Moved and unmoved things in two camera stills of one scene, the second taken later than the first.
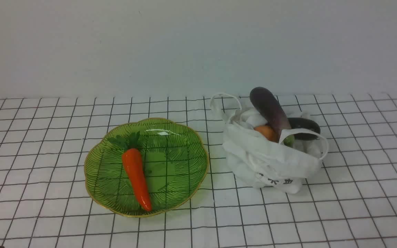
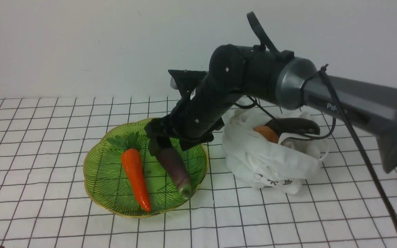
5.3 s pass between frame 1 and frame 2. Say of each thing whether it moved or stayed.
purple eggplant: moved
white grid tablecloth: stayed
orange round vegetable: stayed
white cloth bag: stayed
